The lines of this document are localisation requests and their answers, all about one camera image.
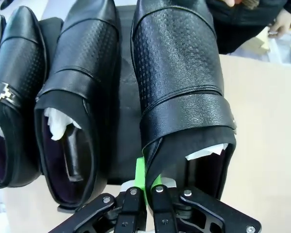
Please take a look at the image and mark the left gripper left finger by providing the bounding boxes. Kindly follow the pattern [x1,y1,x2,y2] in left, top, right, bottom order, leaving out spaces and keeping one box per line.
[52,157,150,233]

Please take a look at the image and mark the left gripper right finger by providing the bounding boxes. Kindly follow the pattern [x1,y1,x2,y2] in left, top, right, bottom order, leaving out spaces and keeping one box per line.
[151,174,262,233]

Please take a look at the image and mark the black textured strap shoe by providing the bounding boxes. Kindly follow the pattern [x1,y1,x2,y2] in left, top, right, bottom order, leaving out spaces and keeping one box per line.
[33,0,120,215]
[130,0,238,207]

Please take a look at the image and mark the person's left forearm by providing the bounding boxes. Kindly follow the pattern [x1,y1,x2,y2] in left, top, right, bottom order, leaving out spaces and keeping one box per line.
[205,0,291,55]

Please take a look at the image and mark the black metal shoe stand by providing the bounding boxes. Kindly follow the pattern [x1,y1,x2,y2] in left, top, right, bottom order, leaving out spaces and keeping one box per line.
[107,6,147,187]

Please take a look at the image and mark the person's left hand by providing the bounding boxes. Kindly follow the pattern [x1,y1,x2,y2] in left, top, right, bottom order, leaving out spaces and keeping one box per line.
[268,8,291,39]

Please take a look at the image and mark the white crumpled paper stuffing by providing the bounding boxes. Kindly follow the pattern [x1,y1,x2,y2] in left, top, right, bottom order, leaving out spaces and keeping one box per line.
[43,107,82,141]
[185,143,230,161]

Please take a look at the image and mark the beige cardboard piece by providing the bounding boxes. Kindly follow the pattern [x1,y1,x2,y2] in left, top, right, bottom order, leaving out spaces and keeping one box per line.
[253,27,272,51]

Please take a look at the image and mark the white plastic sheet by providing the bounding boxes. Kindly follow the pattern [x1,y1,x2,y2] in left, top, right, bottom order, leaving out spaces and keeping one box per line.
[268,30,291,66]

